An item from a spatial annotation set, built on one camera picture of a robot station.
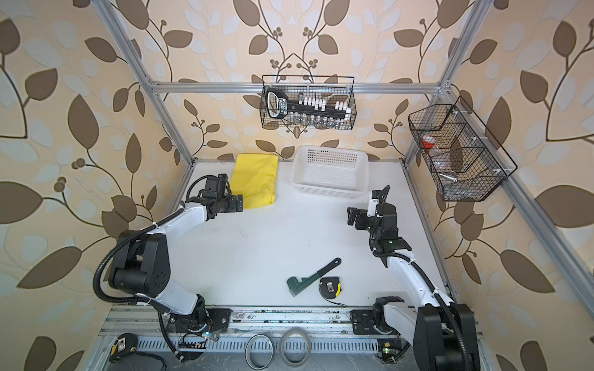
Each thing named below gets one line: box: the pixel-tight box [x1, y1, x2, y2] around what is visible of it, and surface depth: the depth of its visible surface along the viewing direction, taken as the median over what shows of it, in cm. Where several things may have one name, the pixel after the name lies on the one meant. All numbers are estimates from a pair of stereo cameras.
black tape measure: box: [318, 276, 347, 307], surface depth 80 cm
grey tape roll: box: [279, 327, 312, 368], surface depth 70 cm
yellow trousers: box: [229, 153, 279, 210], surface depth 114 cm
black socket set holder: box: [266, 87, 352, 119], surface depth 84 cm
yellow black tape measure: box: [109, 332, 139, 364], surface depth 69 cm
